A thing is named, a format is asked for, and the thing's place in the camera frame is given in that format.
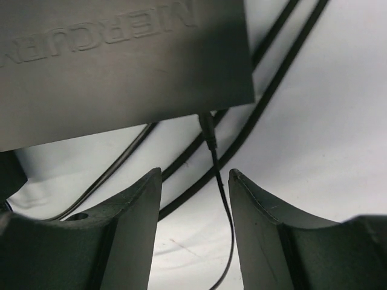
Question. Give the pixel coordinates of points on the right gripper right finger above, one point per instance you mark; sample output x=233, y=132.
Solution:
x=283, y=247

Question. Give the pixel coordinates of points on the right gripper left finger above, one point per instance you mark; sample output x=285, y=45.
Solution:
x=108, y=246

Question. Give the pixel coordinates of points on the black network switch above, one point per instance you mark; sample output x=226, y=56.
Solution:
x=76, y=68

